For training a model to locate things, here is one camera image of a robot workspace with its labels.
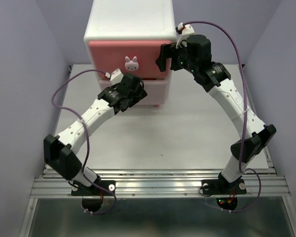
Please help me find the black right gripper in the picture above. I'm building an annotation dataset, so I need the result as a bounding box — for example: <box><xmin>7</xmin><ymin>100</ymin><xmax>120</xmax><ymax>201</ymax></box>
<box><xmin>157</xmin><ymin>41</ymin><xmax>199</xmax><ymax>75</ymax></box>

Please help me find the white shoe cabinet body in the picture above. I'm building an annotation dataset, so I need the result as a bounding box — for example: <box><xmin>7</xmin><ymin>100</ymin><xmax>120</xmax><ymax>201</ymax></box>
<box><xmin>84</xmin><ymin>0</ymin><xmax>177</xmax><ymax>96</ymax></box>

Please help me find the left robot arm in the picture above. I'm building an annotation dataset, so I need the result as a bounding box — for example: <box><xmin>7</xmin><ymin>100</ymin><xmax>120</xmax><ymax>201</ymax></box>
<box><xmin>43</xmin><ymin>72</ymin><xmax>147</xmax><ymax>195</ymax></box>

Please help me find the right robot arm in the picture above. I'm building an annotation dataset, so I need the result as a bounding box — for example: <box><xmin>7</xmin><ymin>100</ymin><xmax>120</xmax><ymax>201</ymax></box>
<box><xmin>156</xmin><ymin>35</ymin><xmax>276</xmax><ymax>193</ymax></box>

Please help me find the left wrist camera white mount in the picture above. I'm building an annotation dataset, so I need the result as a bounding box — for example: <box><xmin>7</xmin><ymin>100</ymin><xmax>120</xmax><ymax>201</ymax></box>
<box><xmin>105</xmin><ymin>68</ymin><xmax>124</xmax><ymax>84</ymax></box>

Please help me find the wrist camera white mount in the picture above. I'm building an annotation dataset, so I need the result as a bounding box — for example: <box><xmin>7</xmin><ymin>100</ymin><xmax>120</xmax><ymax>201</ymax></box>
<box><xmin>176</xmin><ymin>22</ymin><xmax>195</xmax><ymax>48</ymax></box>
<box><xmin>105</xmin><ymin>68</ymin><xmax>124</xmax><ymax>84</ymax></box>

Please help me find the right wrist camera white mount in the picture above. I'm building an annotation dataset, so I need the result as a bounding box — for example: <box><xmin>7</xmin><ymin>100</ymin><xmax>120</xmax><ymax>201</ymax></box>
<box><xmin>176</xmin><ymin>22</ymin><xmax>195</xmax><ymax>48</ymax></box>

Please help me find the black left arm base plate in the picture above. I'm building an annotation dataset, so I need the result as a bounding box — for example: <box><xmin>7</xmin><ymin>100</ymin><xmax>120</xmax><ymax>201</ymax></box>
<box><xmin>68</xmin><ymin>180</ymin><xmax>116</xmax><ymax>197</ymax></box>

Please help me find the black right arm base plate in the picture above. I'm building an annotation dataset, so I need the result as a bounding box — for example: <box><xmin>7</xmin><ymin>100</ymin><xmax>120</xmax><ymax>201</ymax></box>
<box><xmin>199</xmin><ymin>179</ymin><xmax>247</xmax><ymax>197</ymax></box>

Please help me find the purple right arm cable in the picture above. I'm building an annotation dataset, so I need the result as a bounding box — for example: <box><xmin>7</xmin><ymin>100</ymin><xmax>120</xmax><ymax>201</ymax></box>
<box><xmin>184</xmin><ymin>20</ymin><xmax>263</xmax><ymax>214</ymax></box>

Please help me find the aluminium rail frame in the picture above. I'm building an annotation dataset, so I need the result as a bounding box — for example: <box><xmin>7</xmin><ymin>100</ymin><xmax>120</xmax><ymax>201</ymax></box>
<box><xmin>19</xmin><ymin>64</ymin><xmax>296</xmax><ymax>237</ymax></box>

